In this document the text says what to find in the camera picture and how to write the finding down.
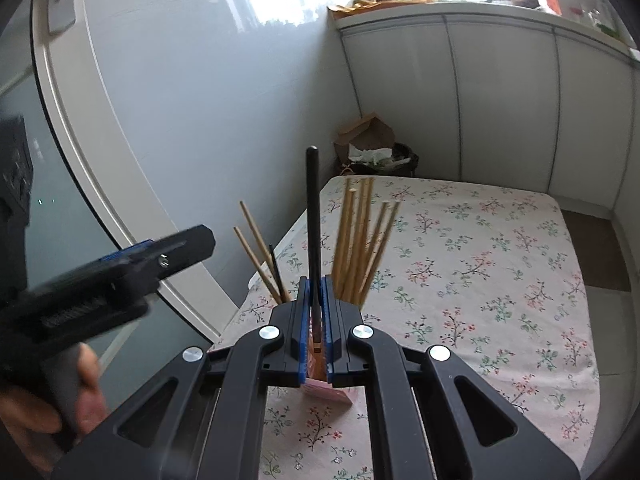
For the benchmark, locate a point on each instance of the glass door with white frame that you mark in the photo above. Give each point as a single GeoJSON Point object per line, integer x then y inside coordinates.
{"type": "Point", "coordinates": [65, 170]}

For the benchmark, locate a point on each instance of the brown cardboard box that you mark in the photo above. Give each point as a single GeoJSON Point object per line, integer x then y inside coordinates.
{"type": "Point", "coordinates": [370, 132]}

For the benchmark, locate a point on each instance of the person's left hand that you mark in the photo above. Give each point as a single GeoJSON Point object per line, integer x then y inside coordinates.
{"type": "Point", "coordinates": [92, 390]}

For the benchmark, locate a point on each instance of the bundle of wooden chopsticks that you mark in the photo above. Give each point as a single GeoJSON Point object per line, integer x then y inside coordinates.
{"type": "Point", "coordinates": [357, 250]}

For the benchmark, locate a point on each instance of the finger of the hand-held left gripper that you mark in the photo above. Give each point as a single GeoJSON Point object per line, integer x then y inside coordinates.
{"type": "Point", "coordinates": [180, 250]}

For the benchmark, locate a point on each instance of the wooden chopstick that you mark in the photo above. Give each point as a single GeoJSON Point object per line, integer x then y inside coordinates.
{"type": "Point", "coordinates": [252, 260]}
{"type": "Point", "coordinates": [260, 245]}

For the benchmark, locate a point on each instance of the dark trash bin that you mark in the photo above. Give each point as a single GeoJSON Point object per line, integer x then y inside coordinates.
{"type": "Point", "coordinates": [407, 160]}

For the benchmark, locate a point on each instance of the black chopstick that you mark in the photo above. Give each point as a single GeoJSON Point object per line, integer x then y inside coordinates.
{"type": "Point", "coordinates": [313, 210]}
{"type": "Point", "coordinates": [276, 272]}

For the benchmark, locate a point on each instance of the crumpled white paper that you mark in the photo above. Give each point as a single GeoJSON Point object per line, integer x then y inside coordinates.
{"type": "Point", "coordinates": [365, 155]}

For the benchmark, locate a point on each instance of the floral tablecloth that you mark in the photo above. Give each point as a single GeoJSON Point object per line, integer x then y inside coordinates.
{"type": "Point", "coordinates": [475, 285]}

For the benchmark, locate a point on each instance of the pink chopstick holder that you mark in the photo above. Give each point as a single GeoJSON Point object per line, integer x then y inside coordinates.
{"type": "Point", "coordinates": [327, 392]}

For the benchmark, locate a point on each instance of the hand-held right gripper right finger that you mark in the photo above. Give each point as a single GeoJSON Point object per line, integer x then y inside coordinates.
{"type": "Point", "coordinates": [330, 320]}

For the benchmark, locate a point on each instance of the brown floor mat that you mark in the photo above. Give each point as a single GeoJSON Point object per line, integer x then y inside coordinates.
{"type": "Point", "coordinates": [595, 250]}

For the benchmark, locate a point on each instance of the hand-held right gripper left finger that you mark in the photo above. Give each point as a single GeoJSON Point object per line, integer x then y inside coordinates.
{"type": "Point", "coordinates": [301, 320]}

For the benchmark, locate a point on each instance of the white base cabinets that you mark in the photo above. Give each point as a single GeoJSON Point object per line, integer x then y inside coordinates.
{"type": "Point", "coordinates": [500, 110]}

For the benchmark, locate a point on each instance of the yellow cloth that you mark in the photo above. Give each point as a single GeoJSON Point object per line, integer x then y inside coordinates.
{"type": "Point", "coordinates": [360, 7]}

